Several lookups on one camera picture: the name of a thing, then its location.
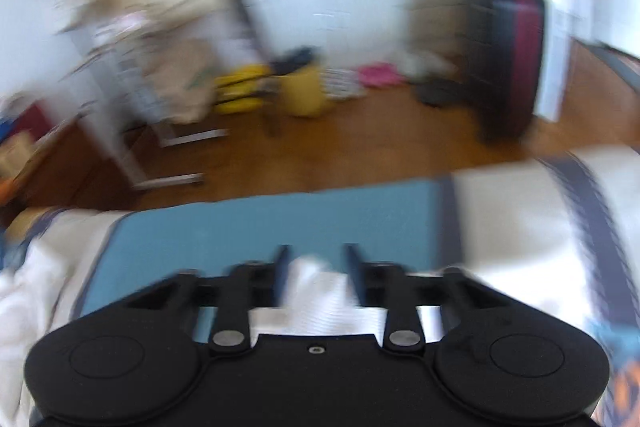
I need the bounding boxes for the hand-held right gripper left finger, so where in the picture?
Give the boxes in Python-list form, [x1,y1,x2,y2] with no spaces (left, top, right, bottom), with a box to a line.
[127,245,291,354]

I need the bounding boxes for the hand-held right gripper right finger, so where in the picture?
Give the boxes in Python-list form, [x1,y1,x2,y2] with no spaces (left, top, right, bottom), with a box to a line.
[344,244,509,353]

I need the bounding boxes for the white waffle garment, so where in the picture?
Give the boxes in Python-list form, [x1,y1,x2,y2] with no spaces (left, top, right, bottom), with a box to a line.
[250,253,443,339]

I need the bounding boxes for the blue blanket with cream border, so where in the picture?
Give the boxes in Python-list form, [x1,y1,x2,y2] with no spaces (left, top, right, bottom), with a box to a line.
[30,148,640,427]

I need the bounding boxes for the yellow trash bin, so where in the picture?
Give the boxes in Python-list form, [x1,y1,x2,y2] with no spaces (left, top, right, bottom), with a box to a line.
[272,48,334,118]

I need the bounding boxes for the yellow plastic bag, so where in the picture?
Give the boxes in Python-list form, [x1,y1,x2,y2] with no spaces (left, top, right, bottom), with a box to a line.
[213,64,274,116]

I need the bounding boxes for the pink slipper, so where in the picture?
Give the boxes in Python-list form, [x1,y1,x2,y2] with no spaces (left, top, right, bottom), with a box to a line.
[357,64,389,88]
[377,62,407,86]

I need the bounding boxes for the brown paper bag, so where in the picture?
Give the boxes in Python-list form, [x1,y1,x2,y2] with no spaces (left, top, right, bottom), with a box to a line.
[144,38,217,124]

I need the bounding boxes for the white metal rack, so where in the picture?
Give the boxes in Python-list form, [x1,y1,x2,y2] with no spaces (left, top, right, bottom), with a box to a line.
[64,21,232,191]

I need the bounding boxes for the white cloth at left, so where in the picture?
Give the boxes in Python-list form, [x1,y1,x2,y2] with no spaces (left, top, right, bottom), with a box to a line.
[0,227,108,427]

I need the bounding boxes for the black stand pole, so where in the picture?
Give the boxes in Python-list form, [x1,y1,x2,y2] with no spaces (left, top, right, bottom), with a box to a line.
[207,0,282,138]

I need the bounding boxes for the black suitcase with red trim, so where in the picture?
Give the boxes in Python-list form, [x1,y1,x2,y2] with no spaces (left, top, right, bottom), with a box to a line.
[464,0,549,144]

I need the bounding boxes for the orange blue printed cloth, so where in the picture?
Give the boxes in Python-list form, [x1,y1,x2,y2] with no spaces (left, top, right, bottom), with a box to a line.
[587,319,640,427]

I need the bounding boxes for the white door frame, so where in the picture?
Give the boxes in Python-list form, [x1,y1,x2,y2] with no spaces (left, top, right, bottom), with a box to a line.
[520,0,603,124]

